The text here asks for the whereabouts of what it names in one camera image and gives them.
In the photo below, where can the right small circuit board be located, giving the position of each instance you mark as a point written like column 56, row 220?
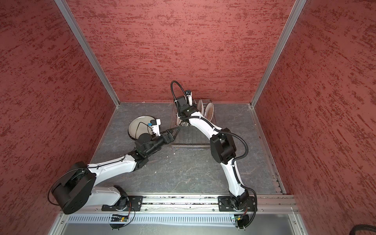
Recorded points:
column 241, row 220

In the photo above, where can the small circuit board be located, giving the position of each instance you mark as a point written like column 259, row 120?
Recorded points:
column 241, row 220
column 119, row 218

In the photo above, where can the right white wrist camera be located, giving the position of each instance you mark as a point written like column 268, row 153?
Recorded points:
column 189, row 97

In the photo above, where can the floral pattern white plate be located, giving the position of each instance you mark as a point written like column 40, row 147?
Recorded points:
column 200, row 106

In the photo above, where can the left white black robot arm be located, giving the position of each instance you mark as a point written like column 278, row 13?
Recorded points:
column 79, row 186

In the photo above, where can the brown leaf pattern plate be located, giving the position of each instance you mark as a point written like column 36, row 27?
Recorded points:
column 209, row 111

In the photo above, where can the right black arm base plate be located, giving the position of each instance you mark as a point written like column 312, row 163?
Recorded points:
column 224, row 205

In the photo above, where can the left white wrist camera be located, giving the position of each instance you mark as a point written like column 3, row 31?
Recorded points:
column 155, row 126

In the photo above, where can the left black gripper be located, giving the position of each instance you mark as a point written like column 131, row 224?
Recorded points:
column 172, row 138

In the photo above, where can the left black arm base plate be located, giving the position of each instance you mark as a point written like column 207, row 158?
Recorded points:
column 129, row 203

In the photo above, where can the plain cream white plate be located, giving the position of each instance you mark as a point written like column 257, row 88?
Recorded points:
column 140, row 126

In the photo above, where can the right corner aluminium profile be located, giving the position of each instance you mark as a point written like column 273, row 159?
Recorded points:
column 290, row 23

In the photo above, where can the white slotted cable duct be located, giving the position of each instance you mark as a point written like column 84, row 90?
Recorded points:
column 163, row 219

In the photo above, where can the corner aluminium profile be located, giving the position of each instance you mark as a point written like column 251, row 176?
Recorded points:
column 79, row 35
column 290, row 23

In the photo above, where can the left small circuit board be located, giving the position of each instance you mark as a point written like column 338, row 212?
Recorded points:
column 119, row 218

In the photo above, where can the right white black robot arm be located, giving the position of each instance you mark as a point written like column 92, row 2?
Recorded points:
column 223, row 150

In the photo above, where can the metal wire dish rack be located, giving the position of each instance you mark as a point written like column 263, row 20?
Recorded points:
column 189, row 137

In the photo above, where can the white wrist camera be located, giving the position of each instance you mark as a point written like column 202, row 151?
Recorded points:
column 189, row 97
column 155, row 126

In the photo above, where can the left corner aluminium profile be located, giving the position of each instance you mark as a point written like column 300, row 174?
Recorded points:
column 79, row 35

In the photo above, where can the aluminium mounting rail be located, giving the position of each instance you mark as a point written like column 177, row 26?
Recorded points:
column 208, row 203

